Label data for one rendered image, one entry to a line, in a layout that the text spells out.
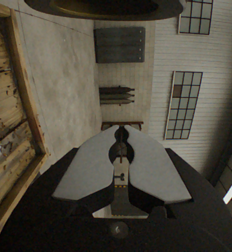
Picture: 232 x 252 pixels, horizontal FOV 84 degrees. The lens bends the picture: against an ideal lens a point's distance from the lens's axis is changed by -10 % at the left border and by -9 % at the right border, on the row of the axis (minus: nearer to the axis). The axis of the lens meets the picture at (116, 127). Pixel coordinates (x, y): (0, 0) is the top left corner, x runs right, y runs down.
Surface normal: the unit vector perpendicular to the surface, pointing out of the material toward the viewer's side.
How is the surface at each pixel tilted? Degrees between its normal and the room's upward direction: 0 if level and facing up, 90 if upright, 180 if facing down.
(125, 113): 90
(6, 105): 0
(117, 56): 90
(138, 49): 90
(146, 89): 90
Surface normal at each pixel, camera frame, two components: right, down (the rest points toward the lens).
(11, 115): 1.00, -0.01
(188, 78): -0.04, 0.49
